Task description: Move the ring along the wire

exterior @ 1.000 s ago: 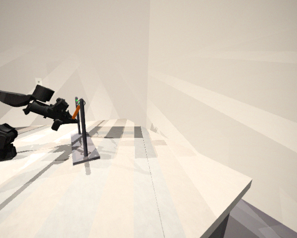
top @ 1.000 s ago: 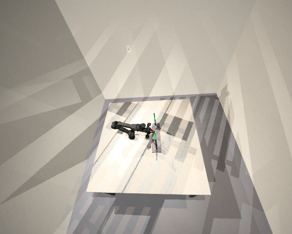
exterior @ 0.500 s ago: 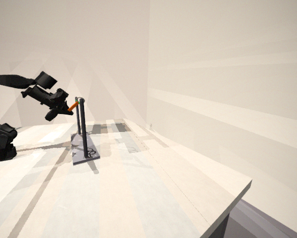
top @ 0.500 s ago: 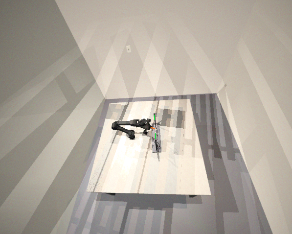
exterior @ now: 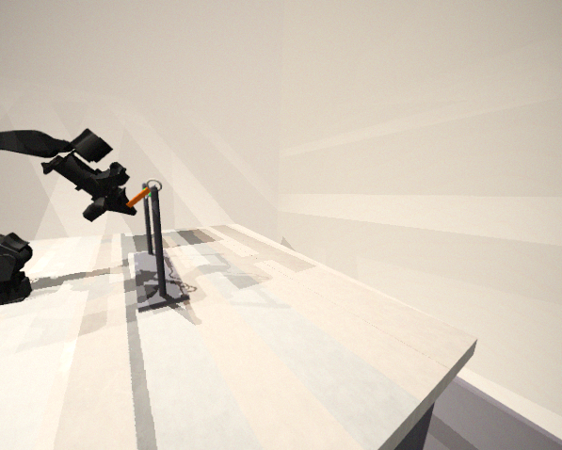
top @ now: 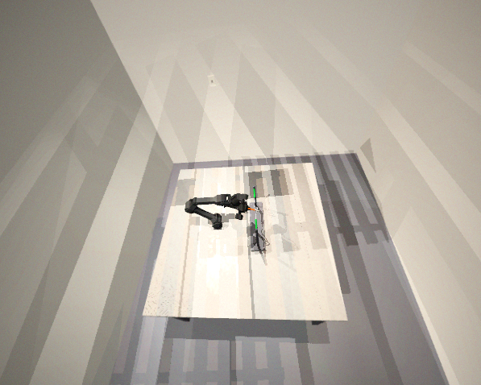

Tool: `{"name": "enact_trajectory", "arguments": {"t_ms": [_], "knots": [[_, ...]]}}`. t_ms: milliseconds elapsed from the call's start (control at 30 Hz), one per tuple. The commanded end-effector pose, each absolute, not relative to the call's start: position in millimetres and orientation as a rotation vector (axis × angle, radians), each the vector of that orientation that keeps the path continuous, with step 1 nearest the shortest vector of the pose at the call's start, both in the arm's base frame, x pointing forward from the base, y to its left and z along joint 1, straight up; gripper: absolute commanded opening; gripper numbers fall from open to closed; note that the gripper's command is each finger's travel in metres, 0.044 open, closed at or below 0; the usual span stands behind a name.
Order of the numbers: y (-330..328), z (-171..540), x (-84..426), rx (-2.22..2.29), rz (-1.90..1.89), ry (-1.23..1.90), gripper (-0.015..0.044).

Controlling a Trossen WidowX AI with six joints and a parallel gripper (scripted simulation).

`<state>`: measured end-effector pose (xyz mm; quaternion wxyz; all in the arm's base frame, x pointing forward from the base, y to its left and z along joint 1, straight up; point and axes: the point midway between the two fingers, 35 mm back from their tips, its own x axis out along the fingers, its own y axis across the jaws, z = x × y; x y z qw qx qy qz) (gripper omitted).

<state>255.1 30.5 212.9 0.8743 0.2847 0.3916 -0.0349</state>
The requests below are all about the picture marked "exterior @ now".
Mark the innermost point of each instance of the orange handle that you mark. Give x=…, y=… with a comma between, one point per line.
x=143, y=193

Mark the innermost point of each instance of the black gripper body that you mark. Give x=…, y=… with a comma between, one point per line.
x=102, y=201

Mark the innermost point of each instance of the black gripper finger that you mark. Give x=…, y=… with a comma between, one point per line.
x=119, y=206
x=124, y=198

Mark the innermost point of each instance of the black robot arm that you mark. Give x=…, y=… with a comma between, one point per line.
x=14, y=251

